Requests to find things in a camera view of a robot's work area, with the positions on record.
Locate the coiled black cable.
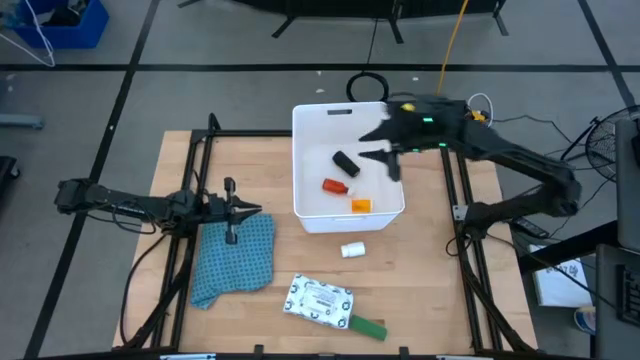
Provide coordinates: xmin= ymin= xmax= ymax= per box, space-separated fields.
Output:
xmin=345 ymin=18 xmax=390 ymax=104

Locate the yellow cable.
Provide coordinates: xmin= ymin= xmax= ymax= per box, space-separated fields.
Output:
xmin=435 ymin=0 xmax=470 ymax=96

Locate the small white pill bottle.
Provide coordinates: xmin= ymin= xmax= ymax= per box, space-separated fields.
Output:
xmin=340 ymin=241 xmax=367 ymax=259

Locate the white printed wipes pack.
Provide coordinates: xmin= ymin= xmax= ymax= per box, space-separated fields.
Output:
xmin=282 ymin=272 xmax=355 ymax=330

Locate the white plastic bin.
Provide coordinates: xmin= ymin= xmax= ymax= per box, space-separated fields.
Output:
xmin=291 ymin=101 xmax=406 ymax=235

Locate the green piece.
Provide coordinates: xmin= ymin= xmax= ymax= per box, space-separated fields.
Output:
xmin=348 ymin=314 xmax=389 ymax=343

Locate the black floor fan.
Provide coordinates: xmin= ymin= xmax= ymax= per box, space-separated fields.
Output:
xmin=584 ymin=104 xmax=640 ymax=182

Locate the white paper box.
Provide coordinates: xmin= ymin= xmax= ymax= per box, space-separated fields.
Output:
xmin=529 ymin=244 xmax=594 ymax=308

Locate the teal patterned cloth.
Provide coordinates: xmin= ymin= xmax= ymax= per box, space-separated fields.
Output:
xmin=190 ymin=213 xmax=277 ymax=310

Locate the black side desk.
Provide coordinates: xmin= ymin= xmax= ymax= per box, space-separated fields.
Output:
xmin=517 ymin=219 xmax=640 ymax=360

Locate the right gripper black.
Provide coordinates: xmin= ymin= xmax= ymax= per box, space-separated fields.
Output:
xmin=358 ymin=97 xmax=464 ymax=182

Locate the black stand with legs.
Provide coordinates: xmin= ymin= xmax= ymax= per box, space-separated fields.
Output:
xmin=177 ymin=0 xmax=510 ymax=45

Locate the black power strip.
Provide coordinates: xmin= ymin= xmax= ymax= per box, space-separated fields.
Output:
xmin=509 ymin=215 xmax=550 ymax=240

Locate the thin white wire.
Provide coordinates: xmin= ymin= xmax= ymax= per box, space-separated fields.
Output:
xmin=0 ymin=0 xmax=56 ymax=69

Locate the white cable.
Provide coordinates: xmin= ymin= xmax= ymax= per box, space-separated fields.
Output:
xmin=467 ymin=92 xmax=495 ymax=126

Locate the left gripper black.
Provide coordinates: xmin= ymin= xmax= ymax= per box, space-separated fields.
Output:
xmin=202 ymin=176 xmax=263 ymax=246

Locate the grey flat bar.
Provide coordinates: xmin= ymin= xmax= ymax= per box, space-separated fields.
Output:
xmin=0 ymin=113 xmax=45 ymax=131

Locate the red bottle with white cap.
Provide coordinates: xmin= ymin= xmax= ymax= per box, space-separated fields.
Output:
xmin=321 ymin=177 xmax=355 ymax=197

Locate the blue plastic crate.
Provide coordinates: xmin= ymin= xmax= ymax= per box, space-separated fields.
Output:
xmin=8 ymin=0 xmax=110 ymax=50

